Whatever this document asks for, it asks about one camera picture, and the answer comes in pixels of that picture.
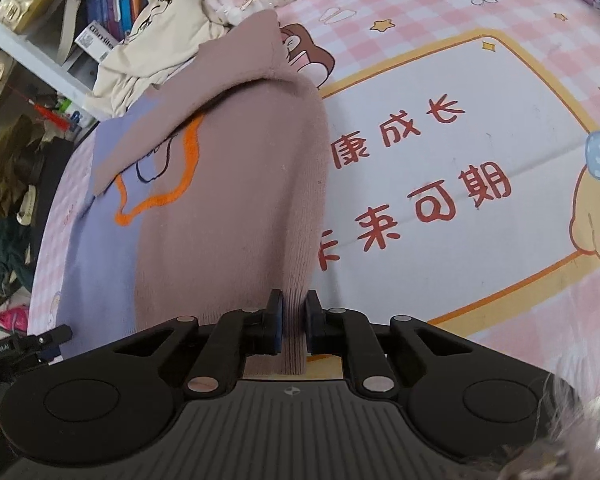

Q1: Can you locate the pink checkered desk mat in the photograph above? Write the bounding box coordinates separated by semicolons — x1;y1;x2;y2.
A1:
28;0;600;398

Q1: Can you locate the cream folded garment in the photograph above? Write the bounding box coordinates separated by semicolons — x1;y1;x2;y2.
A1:
87;0;228;117

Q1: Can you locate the white Gorilla book box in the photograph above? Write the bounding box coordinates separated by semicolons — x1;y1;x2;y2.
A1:
74;21;118;63

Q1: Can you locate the purple and mauve sweater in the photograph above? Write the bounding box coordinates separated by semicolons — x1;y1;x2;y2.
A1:
57;10;329;374

